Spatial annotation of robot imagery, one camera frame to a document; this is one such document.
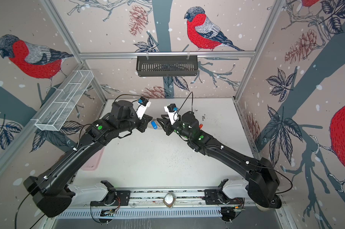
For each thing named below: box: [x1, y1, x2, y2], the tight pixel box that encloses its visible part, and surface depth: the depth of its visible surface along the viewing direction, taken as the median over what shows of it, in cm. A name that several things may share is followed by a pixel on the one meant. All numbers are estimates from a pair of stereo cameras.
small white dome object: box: [162, 192, 176, 209], surface depth 65 cm
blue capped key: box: [151, 120, 158, 130], surface depth 73 cm
